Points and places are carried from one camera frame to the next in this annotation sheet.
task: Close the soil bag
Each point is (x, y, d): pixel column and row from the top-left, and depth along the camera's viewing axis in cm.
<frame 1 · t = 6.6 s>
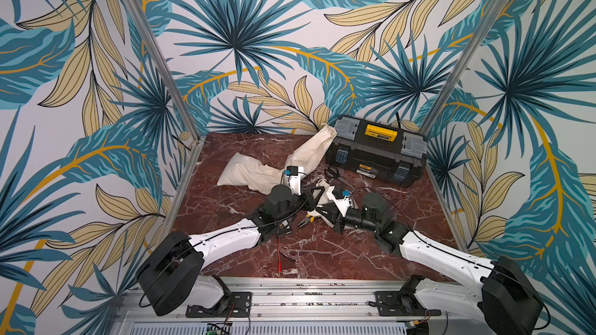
left hand: (323, 191, 77), fingers closed
right hand: (307, 220, 72), fingers closed
flat cream cloth bag: (245, 170, 99), point 8 cm above the table
rear cream cloth bag: (310, 152, 94), point 18 cm above the table
black yellow toolbox: (382, 153, 95), point 17 cm above the table
black scissors: (333, 173, 108), on the table

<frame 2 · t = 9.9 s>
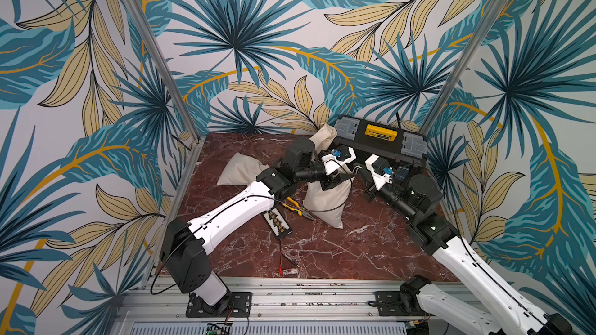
left hand: (348, 168, 68), fingers open
right hand: (344, 171, 64), fingers closed
yellow black pliers: (300, 210, 95), point 2 cm above the table
black connector board: (278, 223, 92), on the table
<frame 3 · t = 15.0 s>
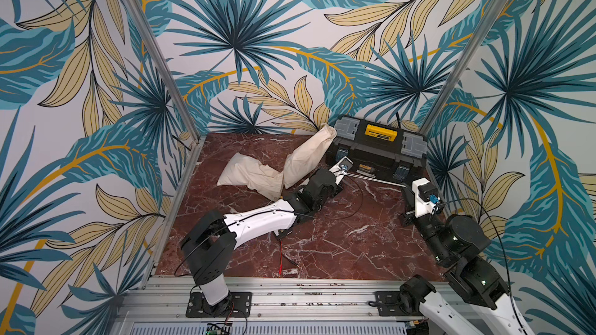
left hand: (330, 168, 81), fingers closed
right hand: (397, 188, 61), fingers closed
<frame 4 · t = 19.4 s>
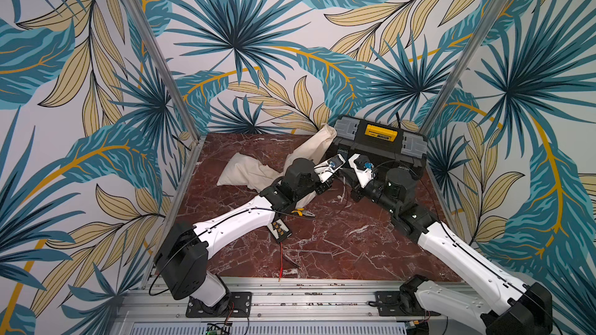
left hand: (327, 165, 77), fingers closed
right hand: (331, 176, 70), fingers closed
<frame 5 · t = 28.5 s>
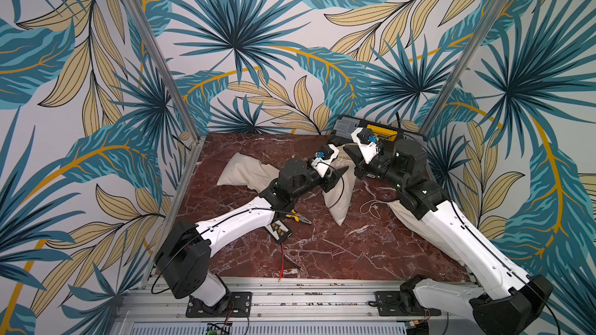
left hand: (340, 163, 72), fingers open
right hand: (330, 153, 66), fingers closed
rear cream cloth bag: (339, 192, 83), point 17 cm above the table
